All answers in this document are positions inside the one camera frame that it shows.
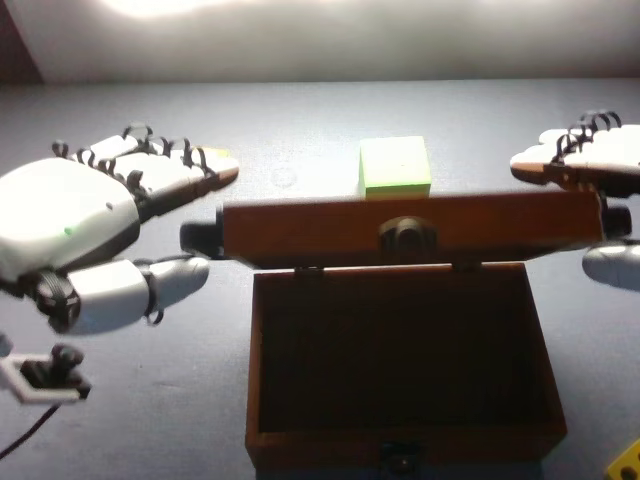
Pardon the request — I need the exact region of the brown wooden box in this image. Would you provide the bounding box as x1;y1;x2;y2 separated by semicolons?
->
244;262;569;475

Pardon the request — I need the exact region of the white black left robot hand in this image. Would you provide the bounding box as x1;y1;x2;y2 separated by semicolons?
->
0;122;240;336

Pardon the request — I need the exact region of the grey table cloth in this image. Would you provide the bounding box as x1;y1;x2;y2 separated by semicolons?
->
0;79;640;480

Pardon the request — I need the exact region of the yellow block with two holes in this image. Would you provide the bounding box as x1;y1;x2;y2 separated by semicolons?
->
194;145;232;162

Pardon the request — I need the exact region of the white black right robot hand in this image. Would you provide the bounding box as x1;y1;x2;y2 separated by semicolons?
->
509;109;640;294

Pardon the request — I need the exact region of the green cube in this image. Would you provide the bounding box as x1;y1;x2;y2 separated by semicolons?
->
357;135;432;200

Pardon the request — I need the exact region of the yellow block with black dots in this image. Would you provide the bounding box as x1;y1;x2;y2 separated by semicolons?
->
605;439;640;480

